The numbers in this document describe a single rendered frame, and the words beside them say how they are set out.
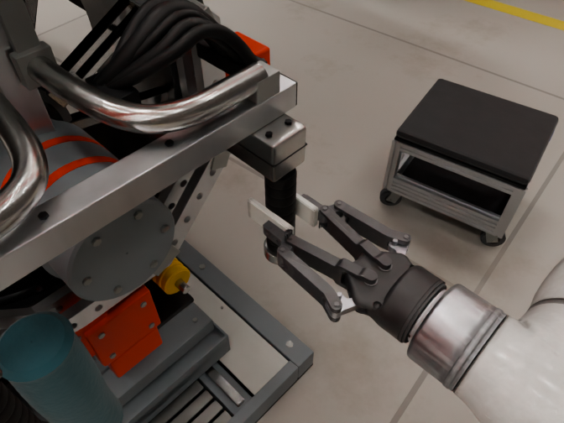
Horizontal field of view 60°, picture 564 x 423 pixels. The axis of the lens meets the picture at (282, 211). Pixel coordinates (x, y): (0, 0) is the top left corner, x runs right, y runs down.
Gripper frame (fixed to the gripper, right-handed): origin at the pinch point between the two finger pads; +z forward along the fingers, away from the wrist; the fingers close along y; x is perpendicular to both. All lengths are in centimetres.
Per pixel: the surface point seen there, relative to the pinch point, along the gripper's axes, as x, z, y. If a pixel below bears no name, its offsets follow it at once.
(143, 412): -68, 23, -21
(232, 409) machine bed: -76, 12, -5
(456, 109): -49, 22, 101
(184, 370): -68, 24, -8
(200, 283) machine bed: -75, 45, 13
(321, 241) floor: -83, 34, 53
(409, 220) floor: -83, 18, 82
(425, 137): -49, 21, 82
